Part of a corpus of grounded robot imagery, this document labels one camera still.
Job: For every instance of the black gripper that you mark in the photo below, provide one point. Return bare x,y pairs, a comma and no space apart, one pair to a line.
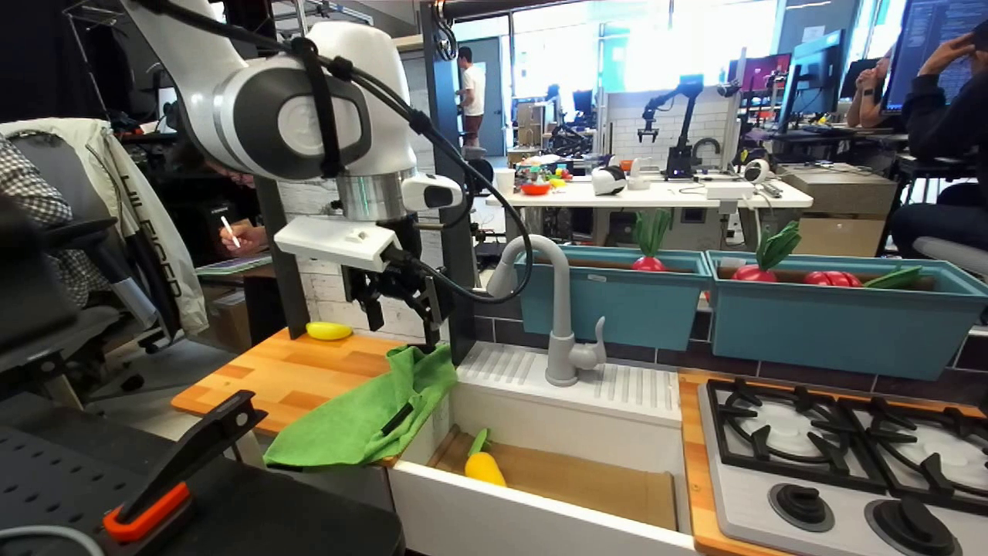
397,278

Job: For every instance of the green towel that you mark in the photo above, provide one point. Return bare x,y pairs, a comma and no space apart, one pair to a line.
351,422

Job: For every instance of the black background robot arm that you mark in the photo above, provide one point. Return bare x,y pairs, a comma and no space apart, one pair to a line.
682,125

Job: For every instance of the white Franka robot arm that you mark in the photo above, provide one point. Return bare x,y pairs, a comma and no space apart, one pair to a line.
289,113

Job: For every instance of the yellow toy lemon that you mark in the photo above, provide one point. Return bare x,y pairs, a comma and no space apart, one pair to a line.
328,331

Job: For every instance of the grey faucet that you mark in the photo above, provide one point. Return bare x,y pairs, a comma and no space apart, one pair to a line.
561,341

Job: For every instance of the tablet with green case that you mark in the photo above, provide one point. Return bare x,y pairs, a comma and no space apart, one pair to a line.
237,267

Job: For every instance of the yellow toy corn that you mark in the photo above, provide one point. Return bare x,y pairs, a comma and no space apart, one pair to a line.
483,468

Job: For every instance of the red bowl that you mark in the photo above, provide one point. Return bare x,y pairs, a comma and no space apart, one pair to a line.
534,191

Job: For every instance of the white stylus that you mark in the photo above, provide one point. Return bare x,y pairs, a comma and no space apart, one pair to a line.
230,229

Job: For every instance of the white sink basin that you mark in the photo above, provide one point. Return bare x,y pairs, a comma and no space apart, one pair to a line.
576,396

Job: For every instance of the blue planter bin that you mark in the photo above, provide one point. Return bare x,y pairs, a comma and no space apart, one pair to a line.
834,328
607,304

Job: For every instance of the standing person in background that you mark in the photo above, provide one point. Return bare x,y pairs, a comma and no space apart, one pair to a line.
475,98

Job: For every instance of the toy radish with leaves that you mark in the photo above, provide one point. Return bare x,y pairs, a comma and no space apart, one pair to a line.
650,249
766,258

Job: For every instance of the black orange clamp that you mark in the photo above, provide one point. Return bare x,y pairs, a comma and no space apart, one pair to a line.
173,468

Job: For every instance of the white background table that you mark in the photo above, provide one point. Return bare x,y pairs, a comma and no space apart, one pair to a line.
660,195

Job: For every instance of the grey office chair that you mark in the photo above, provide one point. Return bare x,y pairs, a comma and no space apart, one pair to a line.
40,297

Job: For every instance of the toy stove top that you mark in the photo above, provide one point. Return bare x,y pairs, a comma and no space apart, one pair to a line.
741,495

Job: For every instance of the red toy vegetable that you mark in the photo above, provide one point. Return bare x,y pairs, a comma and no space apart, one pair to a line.
832,278

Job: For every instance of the beige storage box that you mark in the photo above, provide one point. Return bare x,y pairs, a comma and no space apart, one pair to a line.
843,210

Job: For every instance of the green toy vegetable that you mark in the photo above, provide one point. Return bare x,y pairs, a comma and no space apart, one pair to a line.
896,278

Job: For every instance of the white chair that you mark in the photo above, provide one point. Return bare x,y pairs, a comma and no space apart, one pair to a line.
952,258

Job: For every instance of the person in black clothes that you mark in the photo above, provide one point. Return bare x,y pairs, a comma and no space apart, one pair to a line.
944,125

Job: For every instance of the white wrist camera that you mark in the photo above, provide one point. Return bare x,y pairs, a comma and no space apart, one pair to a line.
335,242

